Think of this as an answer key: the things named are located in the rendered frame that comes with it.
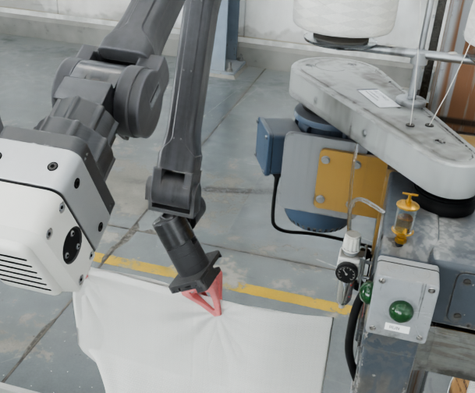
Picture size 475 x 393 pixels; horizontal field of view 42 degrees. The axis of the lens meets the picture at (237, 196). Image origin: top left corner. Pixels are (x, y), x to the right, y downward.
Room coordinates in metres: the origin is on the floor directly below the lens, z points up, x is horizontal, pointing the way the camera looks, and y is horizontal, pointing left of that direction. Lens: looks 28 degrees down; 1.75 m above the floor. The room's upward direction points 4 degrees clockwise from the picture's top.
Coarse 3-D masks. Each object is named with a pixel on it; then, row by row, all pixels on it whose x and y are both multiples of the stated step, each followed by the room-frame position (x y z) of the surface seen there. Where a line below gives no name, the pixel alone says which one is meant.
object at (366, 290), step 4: (364, 284) 0.64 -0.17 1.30; (368, 284) 0.64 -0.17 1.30; (372, 284) 0.64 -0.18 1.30; (360, 288) 0.64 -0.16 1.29; (364, 288) 0.63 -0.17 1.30; (368, 288) 0.63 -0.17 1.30; (372, 288) 0.63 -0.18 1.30; (360, 292) 0.63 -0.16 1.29; (364, 292) 0.63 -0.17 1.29; (368, 292) 0.63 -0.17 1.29; (360, 296) 0.63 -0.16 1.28; (364, 296) 0.63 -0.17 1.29; (368, 296) 0.62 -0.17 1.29; (364, 300) 0.63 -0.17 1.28; (368, 300) 0.62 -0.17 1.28
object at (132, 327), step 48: (96, 288) 0.94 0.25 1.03; (144, 288) 0.91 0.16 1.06; (96, 336) 0.94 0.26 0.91; (144, 336) 0.91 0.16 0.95; (192, 336) 0.88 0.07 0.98; (240, 336) 0.85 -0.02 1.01; (288, 336) 0.84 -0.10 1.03; (144, 384) 0.88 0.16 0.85; (192, 384) 0.87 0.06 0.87; (240, 384) 0.85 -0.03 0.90; (288, 384) 0.84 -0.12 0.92
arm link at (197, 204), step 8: (200, 184) 0.90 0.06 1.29; (192, 192) 0.88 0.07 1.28; (200, 192) 0.91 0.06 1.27; (192, 200) 0.87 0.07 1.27; (200, 200) 0.97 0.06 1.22; (152, 208) 0.89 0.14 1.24; (160, 208) 0.89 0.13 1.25; (168, 208) 0.89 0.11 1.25; (176, 208) 0.89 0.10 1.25; (192, 208) 0.87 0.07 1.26; (200, 208) 0.96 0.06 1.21; (184, 216) 0.88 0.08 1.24; (192, 216) 0.87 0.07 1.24; (200, 216) 0.96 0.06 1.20; (192, 224) 0.93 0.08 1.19
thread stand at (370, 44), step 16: (432, 0) 0.99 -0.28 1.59; (336, 48) 0.96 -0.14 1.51; (352, 48) 0.96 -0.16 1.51; (368, 48) 0.98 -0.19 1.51; (384, 48) 1.00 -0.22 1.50; (400, 48) 0.99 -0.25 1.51; (416, 64) 0.98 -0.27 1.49; (416, 80) 0.99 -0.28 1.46; (400, 96) 1.00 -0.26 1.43; (416, 96) 0.99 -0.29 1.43
